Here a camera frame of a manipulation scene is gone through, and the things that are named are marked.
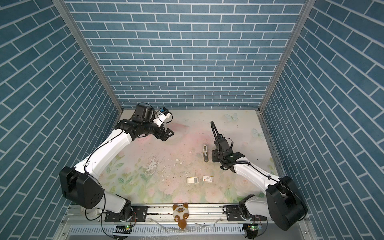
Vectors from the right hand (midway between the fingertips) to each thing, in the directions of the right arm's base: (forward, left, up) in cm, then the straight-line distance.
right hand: (215, 150), depth 88 cm
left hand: (+3, +27, +16) cm, 31 cm away
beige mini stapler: (+1, +6, -6) cm, 8 cm away
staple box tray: (-15, +12, -8) cm, 21 cm away
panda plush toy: (-33, +16, -5) cm, 37 cm away
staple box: (-14, +3, -7) cm, 16 cm away
